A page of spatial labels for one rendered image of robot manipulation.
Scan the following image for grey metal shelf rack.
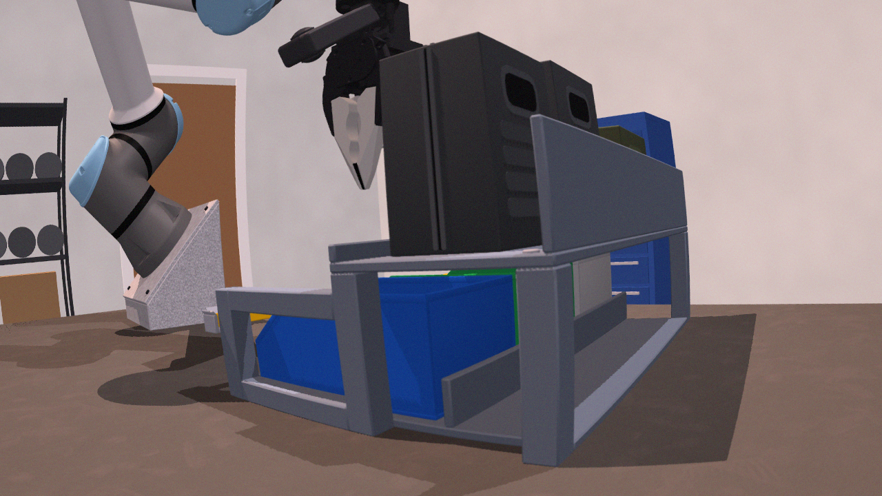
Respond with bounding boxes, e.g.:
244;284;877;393
202;114;690;467

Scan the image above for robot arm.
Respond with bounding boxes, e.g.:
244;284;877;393
69;0;380;278

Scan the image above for yellow bar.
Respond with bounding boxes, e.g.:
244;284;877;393
218;313;271;327

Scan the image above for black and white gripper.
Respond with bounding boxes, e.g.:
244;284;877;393
322;0;423;189

